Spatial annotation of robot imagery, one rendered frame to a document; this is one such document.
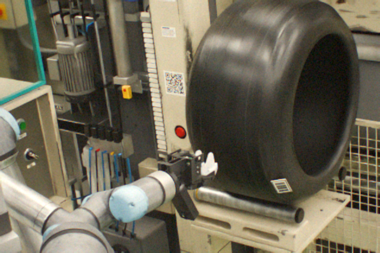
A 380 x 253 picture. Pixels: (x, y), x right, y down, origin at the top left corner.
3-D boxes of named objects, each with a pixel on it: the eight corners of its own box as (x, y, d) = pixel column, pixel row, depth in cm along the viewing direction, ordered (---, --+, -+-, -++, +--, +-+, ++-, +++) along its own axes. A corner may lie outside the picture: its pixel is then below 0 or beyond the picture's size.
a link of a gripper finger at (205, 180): (219, 171, 187) (199, 183, 181) (219, 177, 188) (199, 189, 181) (203, 168, 190) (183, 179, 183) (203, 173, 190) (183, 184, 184)
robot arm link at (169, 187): (166, 210, 173) (138, 202, 177) (178, 203, 176) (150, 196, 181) (165, 179, 170) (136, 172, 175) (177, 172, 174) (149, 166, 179)
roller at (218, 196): (192, 189, 230) (200, 181, 234) (195, 201, 232) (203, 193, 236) (296, 213, 211) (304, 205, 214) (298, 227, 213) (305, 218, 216)
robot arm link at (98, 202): (63, 211, 173) (95, 202, 166) (94, 189, 182) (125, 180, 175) (78, 241, 174) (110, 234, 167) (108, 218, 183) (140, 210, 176)
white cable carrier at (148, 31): (158, 156, 247) (140, 12, 228) (168, 150, 250) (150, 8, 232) (170, 158, 244) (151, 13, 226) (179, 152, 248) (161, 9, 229)
